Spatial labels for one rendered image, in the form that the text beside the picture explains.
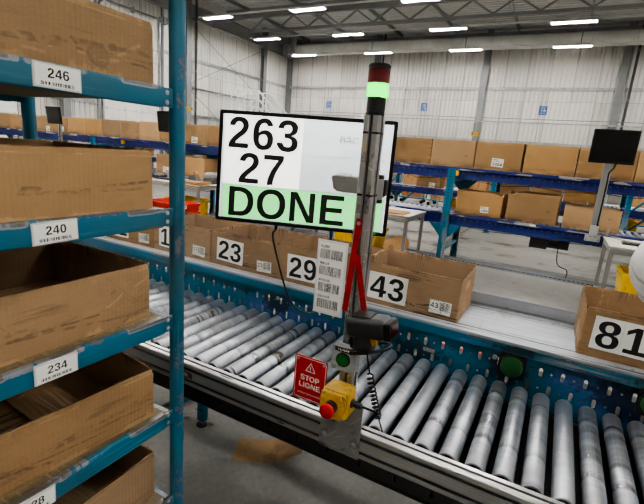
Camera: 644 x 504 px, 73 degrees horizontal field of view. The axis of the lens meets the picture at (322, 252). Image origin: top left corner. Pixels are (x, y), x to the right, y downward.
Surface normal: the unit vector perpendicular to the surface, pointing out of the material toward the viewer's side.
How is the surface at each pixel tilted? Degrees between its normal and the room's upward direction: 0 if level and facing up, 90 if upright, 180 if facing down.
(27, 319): 91
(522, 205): 88
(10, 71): 90
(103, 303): 91
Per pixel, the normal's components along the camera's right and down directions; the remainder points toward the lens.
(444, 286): -0.47, 0.17
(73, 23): 0.88, 0.19
